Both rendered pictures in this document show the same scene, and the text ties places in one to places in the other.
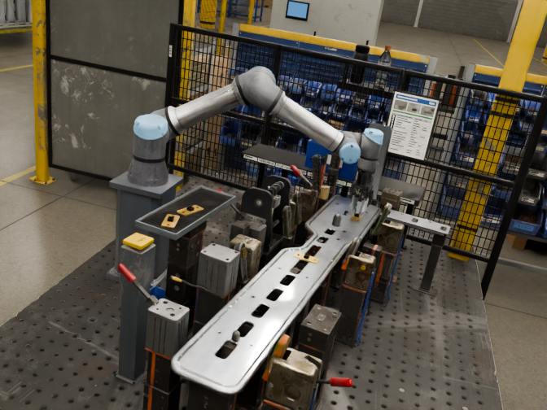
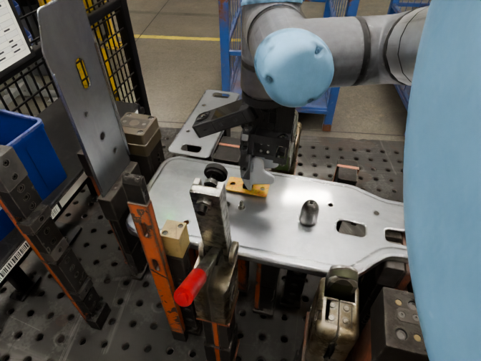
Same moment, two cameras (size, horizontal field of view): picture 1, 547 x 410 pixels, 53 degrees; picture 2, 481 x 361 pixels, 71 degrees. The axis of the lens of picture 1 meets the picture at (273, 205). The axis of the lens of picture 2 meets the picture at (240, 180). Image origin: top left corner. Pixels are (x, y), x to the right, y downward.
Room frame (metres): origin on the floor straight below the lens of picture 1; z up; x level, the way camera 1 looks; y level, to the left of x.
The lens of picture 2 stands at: (2.14, 0.13, 1.49)
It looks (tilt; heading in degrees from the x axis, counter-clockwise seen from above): 44 degrees down; 264
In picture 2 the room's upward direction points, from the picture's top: straight up
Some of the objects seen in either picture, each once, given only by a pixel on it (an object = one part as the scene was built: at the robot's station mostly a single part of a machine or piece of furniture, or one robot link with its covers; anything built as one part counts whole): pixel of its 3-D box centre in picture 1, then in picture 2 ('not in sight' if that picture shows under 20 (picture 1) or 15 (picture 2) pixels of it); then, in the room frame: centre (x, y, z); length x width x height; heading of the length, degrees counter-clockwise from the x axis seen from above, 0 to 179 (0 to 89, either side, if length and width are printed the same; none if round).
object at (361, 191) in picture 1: (362, 183); (267, 122); (2.05, -0.33, 1.16); 0.09 x 0.08 x 0.12; 160
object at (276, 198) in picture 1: (261, 244); not in sight; (1.82, 0.02, 0.94); 0.18 x 0.13 x 0.49; 160
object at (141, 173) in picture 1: (148, 167); not in sight; (1.89, 0.48, 1.15); 0.15 x 0.15 x 0.10
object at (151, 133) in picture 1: (150, 136); not in sight; (1.90, 0.48, 1.27); 0.13 x 0.12 x 0.14; 2
